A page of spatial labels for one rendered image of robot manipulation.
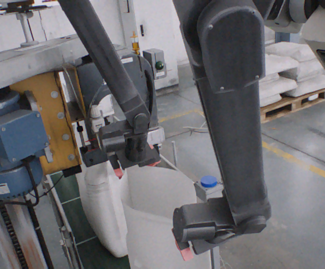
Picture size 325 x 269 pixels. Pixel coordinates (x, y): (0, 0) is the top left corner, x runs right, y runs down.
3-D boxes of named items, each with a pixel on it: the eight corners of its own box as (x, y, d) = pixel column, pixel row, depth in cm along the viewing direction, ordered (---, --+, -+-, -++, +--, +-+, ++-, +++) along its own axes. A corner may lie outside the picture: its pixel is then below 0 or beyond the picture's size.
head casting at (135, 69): (161, 128, 120) (149, 42, 108) (94, 149, 112) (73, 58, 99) (130, 107, 145) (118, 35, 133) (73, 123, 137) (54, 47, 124)
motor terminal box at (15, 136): (54, 155, 82) (41, 109, 77) (15, 175, 75) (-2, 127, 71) (35, 148, 87) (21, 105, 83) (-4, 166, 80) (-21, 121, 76)
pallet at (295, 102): (332, 97, 412) (333, 86, 406) (255, 126, 366) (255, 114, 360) (280, 85, 479) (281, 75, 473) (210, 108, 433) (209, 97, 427)
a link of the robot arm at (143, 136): (151, 134, 88) (144, 118, 92) (125, 139, 86) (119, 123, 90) (149, 150, 94) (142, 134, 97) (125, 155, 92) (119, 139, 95)
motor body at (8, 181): (50, 190, 88) (22, 99, 78) (-14, 212, 83) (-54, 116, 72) (41, 167, 101) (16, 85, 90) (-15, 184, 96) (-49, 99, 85)
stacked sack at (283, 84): (300, 89, 379) (300, 77, 373) (253, 105, 354) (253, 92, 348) (271, 82, 414) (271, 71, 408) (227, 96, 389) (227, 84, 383)
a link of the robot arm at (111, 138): (148, 113, 84) (137, 98, 90) (101, 122, 80) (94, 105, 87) (149, 152, 90) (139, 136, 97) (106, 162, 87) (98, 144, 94)
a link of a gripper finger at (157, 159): (129, 164, 108) (130, 146, 100) (149, 157, 110) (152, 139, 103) (137, 181, 104) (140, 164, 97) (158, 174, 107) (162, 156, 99)
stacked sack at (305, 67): (340, 67, 396) (341, 54, 390) (294, 80, 372) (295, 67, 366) (309, 62, 433) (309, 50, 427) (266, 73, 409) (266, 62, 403)
